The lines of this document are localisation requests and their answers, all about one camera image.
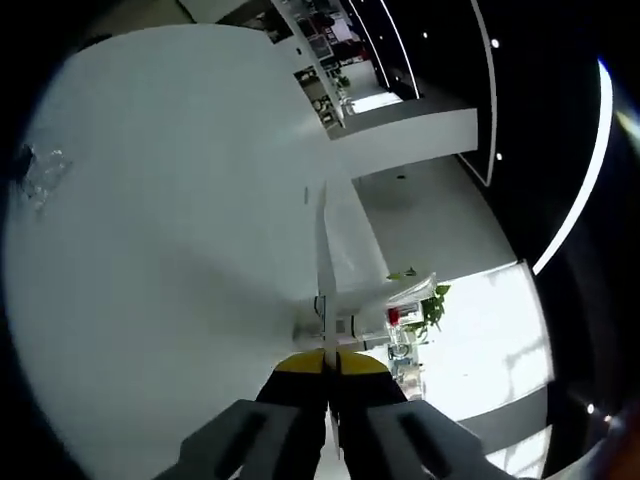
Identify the dark clear plastic bag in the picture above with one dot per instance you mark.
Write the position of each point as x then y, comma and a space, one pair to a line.
45, 175

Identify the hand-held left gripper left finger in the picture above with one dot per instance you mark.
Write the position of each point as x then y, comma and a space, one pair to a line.
295, 410

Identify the white skincare tube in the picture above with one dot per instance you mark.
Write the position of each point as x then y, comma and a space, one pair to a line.
327, 280

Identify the small clear-cap skincare bottle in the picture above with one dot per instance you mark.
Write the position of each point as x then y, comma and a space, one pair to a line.
346, 326

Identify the green potted plant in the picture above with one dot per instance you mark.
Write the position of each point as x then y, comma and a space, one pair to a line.
437, 305

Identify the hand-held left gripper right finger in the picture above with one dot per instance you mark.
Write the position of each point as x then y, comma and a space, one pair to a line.
370, 410

